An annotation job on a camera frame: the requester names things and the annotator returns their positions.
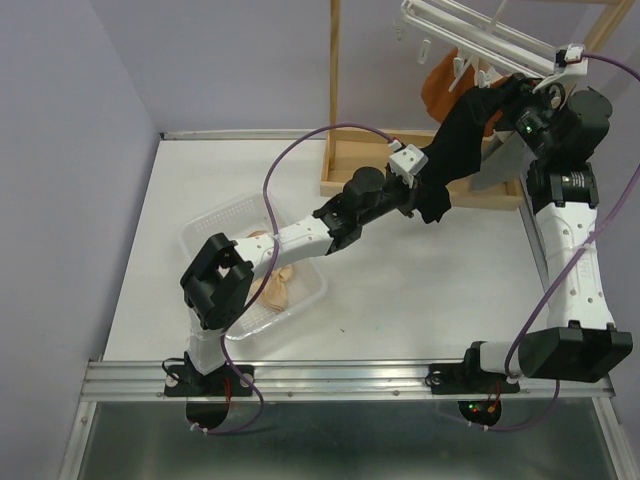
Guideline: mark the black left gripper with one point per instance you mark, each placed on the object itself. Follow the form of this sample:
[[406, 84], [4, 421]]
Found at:
[[410, 195]]

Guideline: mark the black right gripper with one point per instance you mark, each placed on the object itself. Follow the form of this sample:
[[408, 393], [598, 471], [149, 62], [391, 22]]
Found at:
[[521, 92]]

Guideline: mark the black underwear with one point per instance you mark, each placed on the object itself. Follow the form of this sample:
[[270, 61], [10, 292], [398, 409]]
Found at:
[[455, 151]]

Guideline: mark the beige striped underwear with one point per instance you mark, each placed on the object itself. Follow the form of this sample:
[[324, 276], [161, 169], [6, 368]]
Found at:
[[274, 296]]

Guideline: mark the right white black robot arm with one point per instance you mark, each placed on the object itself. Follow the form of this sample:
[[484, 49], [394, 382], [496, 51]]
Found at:
[[580, 341]]

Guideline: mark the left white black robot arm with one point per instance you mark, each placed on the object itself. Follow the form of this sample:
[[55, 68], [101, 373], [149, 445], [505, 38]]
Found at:
[[217, 283]]

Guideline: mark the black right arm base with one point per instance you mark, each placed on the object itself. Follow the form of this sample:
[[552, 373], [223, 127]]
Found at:
[[459, 379]]

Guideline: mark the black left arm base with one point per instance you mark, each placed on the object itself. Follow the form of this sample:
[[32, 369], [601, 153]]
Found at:
[[182, 380]]

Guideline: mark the grey underwear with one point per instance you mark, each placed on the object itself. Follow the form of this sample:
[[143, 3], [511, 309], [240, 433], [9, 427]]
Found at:
[[502, 160]]

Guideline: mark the white plastic clip hanger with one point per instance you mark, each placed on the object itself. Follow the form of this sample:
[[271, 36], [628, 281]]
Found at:
[[483, 45]]

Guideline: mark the orange underwear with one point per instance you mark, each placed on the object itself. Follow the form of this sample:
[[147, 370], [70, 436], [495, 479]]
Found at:
[[435, 93]]

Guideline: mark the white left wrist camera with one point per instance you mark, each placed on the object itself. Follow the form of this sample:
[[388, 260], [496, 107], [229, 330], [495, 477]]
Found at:
[[406, 161]]

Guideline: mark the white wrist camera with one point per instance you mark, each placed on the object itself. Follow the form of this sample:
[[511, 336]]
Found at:
[[406, 161], [570, 65]]

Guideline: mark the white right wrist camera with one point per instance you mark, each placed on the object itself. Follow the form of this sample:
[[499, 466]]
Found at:
[[570, 65]]

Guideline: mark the wooden hanger stand frame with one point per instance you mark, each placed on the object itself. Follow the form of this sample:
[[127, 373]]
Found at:
[[349, 148]]

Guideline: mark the aluminium mounting rail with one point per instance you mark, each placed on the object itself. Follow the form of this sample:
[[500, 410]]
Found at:
[[282, 381]]

